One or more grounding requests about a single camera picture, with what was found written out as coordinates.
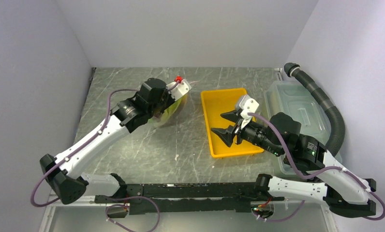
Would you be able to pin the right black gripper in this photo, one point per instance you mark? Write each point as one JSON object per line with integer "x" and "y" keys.
{"x": 228, "y": 133}

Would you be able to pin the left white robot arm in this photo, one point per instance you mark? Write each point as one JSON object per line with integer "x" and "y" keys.
{"x": 65, "y": 172}

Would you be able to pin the celery stalk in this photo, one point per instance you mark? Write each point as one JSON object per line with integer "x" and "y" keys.
{"x": 174, "y": 109}

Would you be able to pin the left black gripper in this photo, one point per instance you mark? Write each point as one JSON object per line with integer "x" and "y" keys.
{"x": 170, "y": 100}

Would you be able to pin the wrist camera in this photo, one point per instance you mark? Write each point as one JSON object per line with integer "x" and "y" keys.
{"x": 178, "y": 88}
{"x": 246, "y": 104}

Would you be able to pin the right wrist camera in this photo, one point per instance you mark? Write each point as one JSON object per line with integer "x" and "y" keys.
{"x": 246, "y": 104}

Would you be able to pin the yellow plastic tray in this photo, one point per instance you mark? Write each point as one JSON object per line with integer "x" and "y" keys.
{"x": 214, "y": 103}

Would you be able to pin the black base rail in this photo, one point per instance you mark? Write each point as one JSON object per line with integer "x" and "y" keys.
{"x": 239, "y": 197}

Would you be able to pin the clear zip top bag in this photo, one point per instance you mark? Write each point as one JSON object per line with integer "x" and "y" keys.
{"x": 155, "y": 120}

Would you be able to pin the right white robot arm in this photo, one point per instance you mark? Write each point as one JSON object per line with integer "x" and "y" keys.
{"x": 323, "y": 179}

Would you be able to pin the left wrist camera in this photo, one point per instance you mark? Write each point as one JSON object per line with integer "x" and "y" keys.
{"x": 178, "y": 88}

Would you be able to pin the clear plastic storage box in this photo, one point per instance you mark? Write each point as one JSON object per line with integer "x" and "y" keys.
{"x": 295, "y": 101}

